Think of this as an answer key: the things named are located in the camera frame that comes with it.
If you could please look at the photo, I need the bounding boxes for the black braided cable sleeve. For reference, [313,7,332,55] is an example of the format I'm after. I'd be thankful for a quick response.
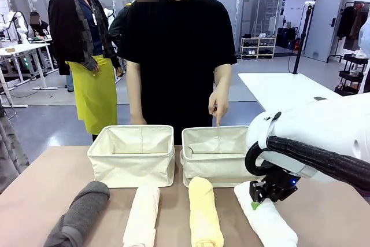
[245,135,370,191]

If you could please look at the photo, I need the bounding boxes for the person with yellow apron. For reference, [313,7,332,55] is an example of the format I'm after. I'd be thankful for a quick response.
[47,0,121,142]

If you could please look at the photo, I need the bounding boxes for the person's left hand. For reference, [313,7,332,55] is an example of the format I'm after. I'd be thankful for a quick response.
[208,89,230,128]

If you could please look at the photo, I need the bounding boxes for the bald person in black jacket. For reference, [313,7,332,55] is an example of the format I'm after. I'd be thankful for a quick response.
[109,0,138,65]

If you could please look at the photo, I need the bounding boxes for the wooden shoe rack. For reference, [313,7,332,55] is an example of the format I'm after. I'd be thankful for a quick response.
[240,36,277,60]

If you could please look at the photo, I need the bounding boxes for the clothes rack with dark coats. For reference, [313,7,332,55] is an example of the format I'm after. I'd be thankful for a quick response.
[326,1,370,64]

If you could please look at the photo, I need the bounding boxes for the person in black t-shirt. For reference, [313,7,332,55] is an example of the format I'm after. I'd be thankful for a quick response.
[118,0,238,145]

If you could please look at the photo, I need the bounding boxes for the rolled gray towel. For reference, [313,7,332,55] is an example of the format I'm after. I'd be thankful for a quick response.
[43,180,111,247]

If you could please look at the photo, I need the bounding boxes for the person's right hand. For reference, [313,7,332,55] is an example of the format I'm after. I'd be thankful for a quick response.
[130,114,148,126]

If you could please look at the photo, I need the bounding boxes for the person's left forearm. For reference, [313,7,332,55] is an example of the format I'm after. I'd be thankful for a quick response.
[213,63,234,94]

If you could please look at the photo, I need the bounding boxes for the gray door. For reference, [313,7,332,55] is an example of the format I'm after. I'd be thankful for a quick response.
[304,0,346,63]

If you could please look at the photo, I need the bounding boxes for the cream fabric basket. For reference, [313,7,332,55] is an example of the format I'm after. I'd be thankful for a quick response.
[180,126,262,188]
[87,124,176,189]

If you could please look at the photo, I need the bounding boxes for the person's right forearm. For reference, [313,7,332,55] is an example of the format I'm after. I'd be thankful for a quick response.
[126,61,146,118]

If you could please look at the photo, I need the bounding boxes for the white towel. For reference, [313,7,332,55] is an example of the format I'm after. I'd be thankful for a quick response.
[233,181,298,247]

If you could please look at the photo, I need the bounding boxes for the black utility cart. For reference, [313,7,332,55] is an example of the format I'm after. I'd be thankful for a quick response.
[334,53,369,97]

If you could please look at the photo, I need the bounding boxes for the black tripod pole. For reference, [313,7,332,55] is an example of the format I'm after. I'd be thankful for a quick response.
[292,1,316,75]

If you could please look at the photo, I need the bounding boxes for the gray fuzzy cloth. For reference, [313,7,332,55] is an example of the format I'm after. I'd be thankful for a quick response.
[0,99,30,194]

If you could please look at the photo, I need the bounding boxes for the black luggage bags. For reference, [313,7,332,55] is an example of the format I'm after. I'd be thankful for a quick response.
[276,26,299,50]

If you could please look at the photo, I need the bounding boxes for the seated person in black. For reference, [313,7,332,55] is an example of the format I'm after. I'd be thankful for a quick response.
[28,12,51,40]

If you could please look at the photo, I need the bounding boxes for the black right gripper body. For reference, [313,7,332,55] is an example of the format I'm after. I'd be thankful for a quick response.
[261,169,299,203]

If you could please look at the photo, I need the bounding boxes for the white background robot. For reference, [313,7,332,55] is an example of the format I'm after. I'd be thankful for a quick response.
[0,10,29,42]

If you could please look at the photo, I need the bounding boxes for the yellow towel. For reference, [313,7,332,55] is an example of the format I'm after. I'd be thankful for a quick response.
[188,176,224,247]

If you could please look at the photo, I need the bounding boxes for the rolled pale pink towel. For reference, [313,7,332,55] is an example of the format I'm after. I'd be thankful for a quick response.
[122,185,161,247]

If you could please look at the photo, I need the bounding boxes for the white side table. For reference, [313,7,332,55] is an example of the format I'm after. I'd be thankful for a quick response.
[237,72,342,112]

